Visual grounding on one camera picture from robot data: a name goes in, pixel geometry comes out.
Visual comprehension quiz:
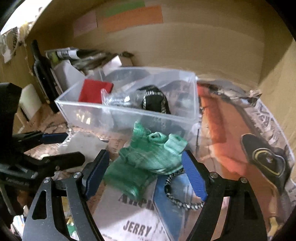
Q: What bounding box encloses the black white braided cord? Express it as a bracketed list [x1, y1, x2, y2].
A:
[164, 168, 205, 211]

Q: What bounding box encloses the grey item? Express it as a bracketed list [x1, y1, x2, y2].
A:
[101, 89, 145, 109]

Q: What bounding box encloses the black cap with braided cord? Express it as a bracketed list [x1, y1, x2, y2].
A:
[138, 85, 171, 114]

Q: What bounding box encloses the stack of newspapers and books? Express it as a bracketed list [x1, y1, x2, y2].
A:
[45, 47, 134, 74]

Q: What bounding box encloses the clear plastic storage box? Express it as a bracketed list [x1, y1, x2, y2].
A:
[55, 67, 199, 148]

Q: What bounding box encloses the dark wine bottle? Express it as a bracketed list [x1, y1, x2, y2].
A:
[31, 40, 59, 113]

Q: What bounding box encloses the pink sticky note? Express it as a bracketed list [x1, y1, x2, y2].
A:
[73, 10, 97, 37]

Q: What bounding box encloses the red felt square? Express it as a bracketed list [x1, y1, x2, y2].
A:
[78, 79, 113, 104]

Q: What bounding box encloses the green knitted cloth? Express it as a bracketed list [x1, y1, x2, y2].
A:
[103, 122, 188, 201]

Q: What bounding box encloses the green sticky note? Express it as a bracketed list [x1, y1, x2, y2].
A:
[104, 1, 145, 18]

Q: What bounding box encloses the orange sticky note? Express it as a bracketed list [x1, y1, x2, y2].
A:
[102, 5, 163, 33]

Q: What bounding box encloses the white mug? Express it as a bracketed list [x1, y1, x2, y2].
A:
[19, 84, 42, 120]

